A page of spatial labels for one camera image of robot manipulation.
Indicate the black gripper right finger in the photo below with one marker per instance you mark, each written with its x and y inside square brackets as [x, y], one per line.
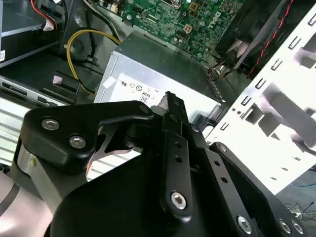
[229, 195]

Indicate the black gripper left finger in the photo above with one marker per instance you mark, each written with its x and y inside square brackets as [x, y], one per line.
[56, 143]

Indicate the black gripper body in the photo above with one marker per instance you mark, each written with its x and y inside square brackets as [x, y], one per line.
[111, 209]

